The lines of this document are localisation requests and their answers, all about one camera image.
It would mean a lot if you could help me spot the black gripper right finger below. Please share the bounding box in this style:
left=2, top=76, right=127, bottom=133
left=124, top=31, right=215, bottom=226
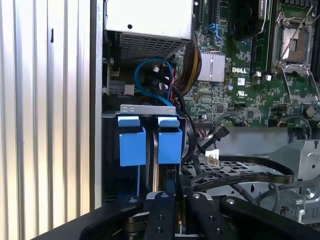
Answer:
left=187, top=191, right=320, bottom=240

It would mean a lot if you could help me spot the black graphics card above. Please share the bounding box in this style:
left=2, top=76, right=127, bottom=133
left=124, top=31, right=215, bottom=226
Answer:
left=231, top=0, right=272, bottom=42

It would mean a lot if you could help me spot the metal locking lever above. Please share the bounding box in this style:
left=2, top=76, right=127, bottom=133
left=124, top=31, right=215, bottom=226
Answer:
left=281, top=5, right=314, bottom=61

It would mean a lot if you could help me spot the blue wire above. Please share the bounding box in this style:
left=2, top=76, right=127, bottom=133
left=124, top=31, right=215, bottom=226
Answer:
left=205, top=23, right=223, bottom=41
left=134, top=58, right=176, bottom=114

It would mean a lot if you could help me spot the black disk wire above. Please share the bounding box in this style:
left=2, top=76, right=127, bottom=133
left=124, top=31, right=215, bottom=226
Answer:
left=178, top=154, right=296, bottom=226

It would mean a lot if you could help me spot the hard disk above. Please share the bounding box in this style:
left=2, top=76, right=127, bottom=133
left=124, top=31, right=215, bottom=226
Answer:
left=152, top=114, right=185, bottom=193
left=116, top=114, right=151, bottom=201

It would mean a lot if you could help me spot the grey metal drive cage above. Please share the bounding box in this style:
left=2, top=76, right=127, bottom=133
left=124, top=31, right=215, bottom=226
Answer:
left=101, top=104, right=320, bottom=226

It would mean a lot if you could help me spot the braided power wire bundle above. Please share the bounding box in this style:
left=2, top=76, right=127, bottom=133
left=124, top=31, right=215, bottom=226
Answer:
left=174, top=32, right=203, bottom=96

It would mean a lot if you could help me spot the silver power supply unit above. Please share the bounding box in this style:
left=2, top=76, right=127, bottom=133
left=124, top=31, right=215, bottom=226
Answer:
left=103, top=0, right=195, bottom=62

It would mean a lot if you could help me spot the black case wire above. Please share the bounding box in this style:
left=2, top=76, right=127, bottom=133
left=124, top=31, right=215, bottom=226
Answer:
left=173, top=86, right=199, bottom=162

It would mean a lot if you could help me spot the green motherboard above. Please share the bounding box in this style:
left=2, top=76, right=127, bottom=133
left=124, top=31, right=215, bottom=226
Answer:
left=174, top=0, right=320, bottom=129

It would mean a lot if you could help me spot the dark grey PC case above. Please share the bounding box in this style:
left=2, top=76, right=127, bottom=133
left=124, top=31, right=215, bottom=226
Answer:
left=89, top=0, right=106, bottom=213

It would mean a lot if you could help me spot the silver chipset heatsink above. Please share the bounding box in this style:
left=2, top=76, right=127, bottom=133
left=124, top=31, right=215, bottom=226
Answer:
left=198, top=51, right=226, bottom=82

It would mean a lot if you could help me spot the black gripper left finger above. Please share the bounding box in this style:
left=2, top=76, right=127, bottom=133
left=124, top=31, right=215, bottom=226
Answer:
left=31, top=191, right=176, bottom=240

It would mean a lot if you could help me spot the white wire tag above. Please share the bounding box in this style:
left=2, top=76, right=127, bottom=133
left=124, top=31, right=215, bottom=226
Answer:
left=204, top=148, right=221, bottom=166

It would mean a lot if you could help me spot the metal socket cover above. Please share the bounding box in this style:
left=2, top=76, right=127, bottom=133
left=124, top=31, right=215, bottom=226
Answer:
left=276, top=62, right=320, bottom=102

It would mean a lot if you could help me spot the CPU socket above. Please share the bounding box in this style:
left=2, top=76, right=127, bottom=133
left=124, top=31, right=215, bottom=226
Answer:
left=273, top=11, right=315, bottom=73

